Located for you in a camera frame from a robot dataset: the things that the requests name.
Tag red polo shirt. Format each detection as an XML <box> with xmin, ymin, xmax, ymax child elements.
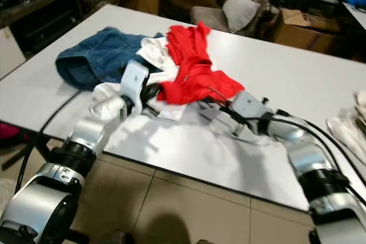
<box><xmin>157</xmin><ymin>21</ymin><xmax>245</xmax><ymax>106</ymax></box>

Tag crumpled white shirt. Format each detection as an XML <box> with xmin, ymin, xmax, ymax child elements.
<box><xmin>91</xmin><ymin>35</ymin><xmax>184</xmax><ymax>122</ymax></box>

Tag white table black legs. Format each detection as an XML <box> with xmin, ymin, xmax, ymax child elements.
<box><xmin>0</xmin><ymin>4</ymin><xmax>366</xmax><ymax>213</ymax></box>

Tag blue denim shorts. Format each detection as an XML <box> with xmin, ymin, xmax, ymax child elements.
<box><xmin>55</xmin><ymin>26</ymin><xmax>164</xmax><ymax>91</ymax></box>

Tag grey armchair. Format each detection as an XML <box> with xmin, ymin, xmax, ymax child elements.
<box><xmin>190</xmin><ymin>0</ymin><xmax>275</xmax><ymax>33</ymax></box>

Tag magenta object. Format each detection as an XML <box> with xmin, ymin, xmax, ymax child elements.
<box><xmin>0</xmin><ymin>121</ymin><xmax>15</xmax><ymax>142</ymax></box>

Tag large grey white pillow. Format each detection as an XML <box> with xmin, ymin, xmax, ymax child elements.
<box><xmin>223</xmin><ymin>0</ymin><xmax>261</xmax><ymax>32</ymax></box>

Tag beige trousers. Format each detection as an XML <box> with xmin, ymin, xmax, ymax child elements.
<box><xmin>326</xmin><ymin>90</ymin><xmax>366</xmax><ymax>147</ymax></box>

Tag brown cardboard box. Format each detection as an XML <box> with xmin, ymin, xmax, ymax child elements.
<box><xmin>272</xmin><ymin>7</ymin><xmax>344</xmax><ymax>56</ymax></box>

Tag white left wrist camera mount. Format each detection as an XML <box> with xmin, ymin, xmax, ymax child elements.
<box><xmin>119</xmin><ymin>60</ymin><xmax>149</xmax><ymax>113</ymax></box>

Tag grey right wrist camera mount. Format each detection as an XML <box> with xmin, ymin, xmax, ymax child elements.
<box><xmin>229</xmin><ymin>90</ymin><xmax>269</xmax><ymax>119</ymax></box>

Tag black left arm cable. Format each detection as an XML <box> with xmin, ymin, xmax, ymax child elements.
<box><xmin>14</xmin><ymin>84</ymin><xmax>121</xmax><ymax>196</ymax></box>

